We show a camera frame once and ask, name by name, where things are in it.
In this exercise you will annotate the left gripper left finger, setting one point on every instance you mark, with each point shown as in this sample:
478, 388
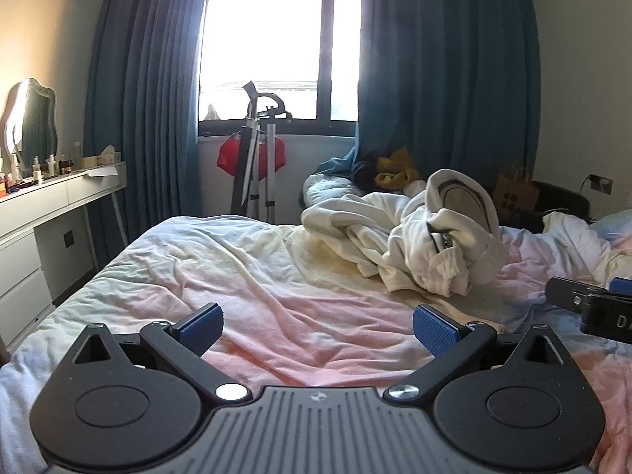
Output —
178, 348

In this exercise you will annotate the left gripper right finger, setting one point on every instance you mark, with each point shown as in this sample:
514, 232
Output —
457, 349

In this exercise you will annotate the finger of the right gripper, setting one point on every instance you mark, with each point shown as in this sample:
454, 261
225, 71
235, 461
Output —
587, 300

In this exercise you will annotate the white zip-up jacket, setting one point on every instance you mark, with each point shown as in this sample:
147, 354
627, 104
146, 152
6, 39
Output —
444, 240

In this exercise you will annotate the black chair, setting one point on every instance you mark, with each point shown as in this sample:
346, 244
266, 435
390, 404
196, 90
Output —
553, 198

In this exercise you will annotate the brown paper bag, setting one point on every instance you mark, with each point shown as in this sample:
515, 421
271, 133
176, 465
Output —
514, 193

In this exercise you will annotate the white dressing table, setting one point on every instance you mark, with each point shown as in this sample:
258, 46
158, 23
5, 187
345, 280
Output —
47, 249

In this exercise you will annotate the yellow garment on pile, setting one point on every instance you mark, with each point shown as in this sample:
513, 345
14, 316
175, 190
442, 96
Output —
396, 171

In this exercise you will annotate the red cloth on stand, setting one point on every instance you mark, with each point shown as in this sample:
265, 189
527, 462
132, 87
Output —
229, 150

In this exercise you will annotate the white rolled comforter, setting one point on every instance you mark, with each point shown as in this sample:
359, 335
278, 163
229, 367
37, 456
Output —
319, 187

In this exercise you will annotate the left blue curtain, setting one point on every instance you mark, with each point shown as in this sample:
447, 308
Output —
142, 99

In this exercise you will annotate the garment steamer stand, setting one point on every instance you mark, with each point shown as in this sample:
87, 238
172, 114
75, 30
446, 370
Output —
254, 180

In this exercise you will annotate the wavy vanity mirror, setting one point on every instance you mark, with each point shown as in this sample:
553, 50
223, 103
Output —
28, 126

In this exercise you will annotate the wall power socket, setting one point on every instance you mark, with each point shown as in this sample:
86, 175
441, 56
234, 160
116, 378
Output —
601, 184

